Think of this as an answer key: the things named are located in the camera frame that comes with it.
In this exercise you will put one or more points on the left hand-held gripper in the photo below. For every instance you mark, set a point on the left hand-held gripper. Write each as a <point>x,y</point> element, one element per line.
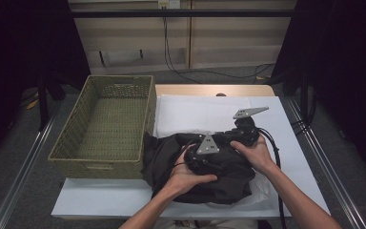
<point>207,148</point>

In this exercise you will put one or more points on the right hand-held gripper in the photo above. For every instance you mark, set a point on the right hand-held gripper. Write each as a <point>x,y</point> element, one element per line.
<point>248,133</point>

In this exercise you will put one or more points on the white mesh laundry bag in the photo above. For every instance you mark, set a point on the white mesh laundry bag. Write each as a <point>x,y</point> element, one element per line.
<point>190,114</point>

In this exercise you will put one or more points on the dark grey garment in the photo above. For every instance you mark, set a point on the dark grey garment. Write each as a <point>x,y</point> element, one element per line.
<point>228,187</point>

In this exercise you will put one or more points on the green woven basket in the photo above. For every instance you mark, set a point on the green woven basket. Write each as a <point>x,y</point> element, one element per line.
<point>108,127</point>

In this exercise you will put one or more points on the person's right hand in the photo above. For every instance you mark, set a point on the person's right hand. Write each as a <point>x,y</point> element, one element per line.
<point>257,156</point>

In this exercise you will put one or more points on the person's left hand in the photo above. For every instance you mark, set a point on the person's left hand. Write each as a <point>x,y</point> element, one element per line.
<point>184,181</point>

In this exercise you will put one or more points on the black metal stand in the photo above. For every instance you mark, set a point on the black metal stand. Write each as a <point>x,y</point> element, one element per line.
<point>43,105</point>
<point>304,95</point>

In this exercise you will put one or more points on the black curtain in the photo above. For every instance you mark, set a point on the black curtain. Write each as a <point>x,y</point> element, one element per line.
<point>346,79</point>
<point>19,63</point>

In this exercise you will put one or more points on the white table cover sheet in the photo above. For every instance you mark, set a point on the white table cover sheet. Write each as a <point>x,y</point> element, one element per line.
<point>82,198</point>

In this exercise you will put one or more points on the black horizontal metal bar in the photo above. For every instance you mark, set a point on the black horizontal metal bar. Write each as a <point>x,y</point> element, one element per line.
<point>171,13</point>

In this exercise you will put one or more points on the yellow floor tape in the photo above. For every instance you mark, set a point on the yellow floor tape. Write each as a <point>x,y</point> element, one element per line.
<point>31,103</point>

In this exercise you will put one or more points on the metal floor rail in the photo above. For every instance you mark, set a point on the metal floor rail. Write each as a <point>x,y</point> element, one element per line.
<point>317,149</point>
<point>22,175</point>

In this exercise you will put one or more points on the white wall outlet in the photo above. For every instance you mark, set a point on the white wall outlet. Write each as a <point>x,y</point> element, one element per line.
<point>169,4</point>

